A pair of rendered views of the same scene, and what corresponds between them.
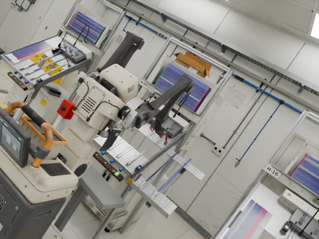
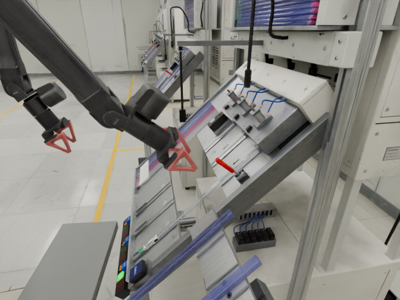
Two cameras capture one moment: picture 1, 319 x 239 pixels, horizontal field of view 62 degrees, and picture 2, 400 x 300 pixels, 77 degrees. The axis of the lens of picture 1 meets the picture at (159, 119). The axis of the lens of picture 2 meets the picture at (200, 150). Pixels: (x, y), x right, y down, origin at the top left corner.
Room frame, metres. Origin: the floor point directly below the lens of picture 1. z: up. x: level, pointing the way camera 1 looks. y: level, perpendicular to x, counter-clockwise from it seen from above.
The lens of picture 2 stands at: (1.88, -0.56, 1.38)
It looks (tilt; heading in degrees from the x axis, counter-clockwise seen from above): 26 degrees down; 54
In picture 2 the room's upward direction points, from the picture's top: straight up
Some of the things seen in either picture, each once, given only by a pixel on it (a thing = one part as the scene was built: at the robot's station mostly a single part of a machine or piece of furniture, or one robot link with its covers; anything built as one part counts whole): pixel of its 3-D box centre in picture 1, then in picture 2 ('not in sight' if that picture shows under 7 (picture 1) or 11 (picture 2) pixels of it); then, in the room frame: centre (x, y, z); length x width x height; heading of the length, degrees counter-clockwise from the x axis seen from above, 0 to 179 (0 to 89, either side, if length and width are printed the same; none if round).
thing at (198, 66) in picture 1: (199, 66); not in sight; (2.91, -0.04, 1.82); 0.68 x 0.30 x 0.20; 65
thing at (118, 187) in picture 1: (118, 182); (269, 258); (2.72, -0.01, 0.31); 0.70 x 0.65 x 0.62; 65
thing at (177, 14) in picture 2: not in sight; (173, 52); (4.68, 4.26, 0.95); 1.36 x 0.82 x 1.90; 155
